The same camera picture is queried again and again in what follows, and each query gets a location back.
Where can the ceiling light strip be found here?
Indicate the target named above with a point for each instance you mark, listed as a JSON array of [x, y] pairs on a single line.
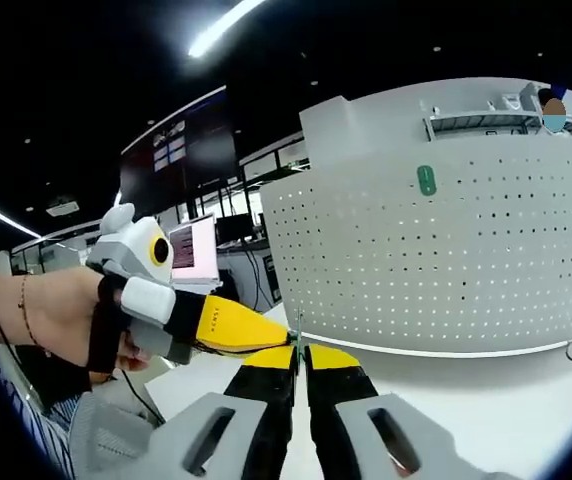
[[221, 27]]

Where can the grey metal shelf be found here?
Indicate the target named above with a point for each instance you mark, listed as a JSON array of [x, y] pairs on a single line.
[[481, 120]]

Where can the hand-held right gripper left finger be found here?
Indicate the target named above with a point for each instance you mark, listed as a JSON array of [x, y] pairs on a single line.
[[261, 400]]

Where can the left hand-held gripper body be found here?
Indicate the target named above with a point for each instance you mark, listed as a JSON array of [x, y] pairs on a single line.
[[133, 245]]

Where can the hanging wall display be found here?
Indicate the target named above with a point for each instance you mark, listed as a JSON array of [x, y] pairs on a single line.
[[168, 147]]

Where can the grey mesh chair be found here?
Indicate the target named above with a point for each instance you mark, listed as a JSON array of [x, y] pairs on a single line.
[[111, 435]]

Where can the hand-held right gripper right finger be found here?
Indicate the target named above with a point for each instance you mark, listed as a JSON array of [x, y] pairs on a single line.
[[346, 400]]

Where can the black monitor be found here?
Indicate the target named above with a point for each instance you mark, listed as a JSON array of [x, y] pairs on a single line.
[[233, 227]]

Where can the ceiling air conditioner unit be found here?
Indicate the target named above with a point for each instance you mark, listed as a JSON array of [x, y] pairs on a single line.
[[62, 206]]

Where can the person's left hand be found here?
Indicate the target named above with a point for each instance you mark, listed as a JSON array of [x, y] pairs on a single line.
[[66, 310]]

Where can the white perforated mounting plate panel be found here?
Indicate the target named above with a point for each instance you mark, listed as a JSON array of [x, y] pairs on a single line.
[[441, 275]]

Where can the laptop with pink screen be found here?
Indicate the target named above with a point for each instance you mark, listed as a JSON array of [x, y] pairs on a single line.
[[196, 250]]

